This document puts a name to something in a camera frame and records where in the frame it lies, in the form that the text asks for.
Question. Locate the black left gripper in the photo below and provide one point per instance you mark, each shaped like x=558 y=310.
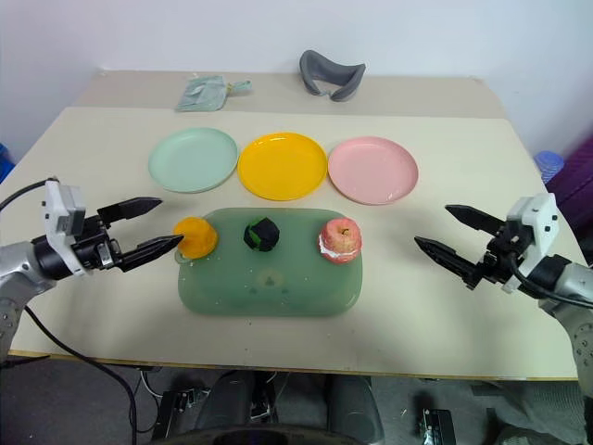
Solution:
x=95 y=245

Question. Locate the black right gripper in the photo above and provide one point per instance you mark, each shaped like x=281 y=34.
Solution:
x=498 y=259

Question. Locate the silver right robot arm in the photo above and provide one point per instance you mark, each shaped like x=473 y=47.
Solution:
x=572 y=301

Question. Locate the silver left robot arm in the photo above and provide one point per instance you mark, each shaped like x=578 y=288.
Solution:
x=18 y=269

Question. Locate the orange fruit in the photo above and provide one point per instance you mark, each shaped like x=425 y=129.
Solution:
x=197 y=237

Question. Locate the light green plate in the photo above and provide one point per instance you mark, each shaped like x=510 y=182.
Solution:
x=193 y=160

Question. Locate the pink plate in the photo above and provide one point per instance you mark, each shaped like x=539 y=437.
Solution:
x=373 y=169

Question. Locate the dark green avocado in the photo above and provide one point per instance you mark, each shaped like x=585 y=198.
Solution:
x=261 y=234

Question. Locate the yellow plate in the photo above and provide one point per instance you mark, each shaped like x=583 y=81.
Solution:
x=282 y=166

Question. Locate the blue plastic stool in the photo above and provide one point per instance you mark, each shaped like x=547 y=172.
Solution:
x=549 y=167

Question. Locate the red apple in foam net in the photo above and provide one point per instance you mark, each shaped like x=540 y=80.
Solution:
x=339 y=241

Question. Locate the purple object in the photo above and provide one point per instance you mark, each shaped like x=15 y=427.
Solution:
x=572 y=185

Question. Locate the green translucent tray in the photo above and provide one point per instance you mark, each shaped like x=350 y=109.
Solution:
x=268 y=278

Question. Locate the light green pouch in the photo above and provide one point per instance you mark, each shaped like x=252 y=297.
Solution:
x=204 y=92

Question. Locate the blue crate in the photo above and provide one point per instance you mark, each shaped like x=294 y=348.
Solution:
x=5 y=160

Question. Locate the black device on floor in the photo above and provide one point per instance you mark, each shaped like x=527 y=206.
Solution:
x=178 y=410
x=435 y=424

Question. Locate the dark rounded robot leg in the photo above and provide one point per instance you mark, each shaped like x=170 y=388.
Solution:
x=354 y=403
x=227 y=401

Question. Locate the grey curved headset pad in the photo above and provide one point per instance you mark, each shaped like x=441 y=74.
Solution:
x=330 y=76

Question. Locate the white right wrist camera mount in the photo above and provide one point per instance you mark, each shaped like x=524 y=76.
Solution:
x=537 y=232

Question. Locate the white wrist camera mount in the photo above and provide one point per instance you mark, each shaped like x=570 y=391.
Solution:
x=62 y=218
x=537 y=232

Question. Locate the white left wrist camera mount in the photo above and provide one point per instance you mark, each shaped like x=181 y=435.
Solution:
x=62 y=218

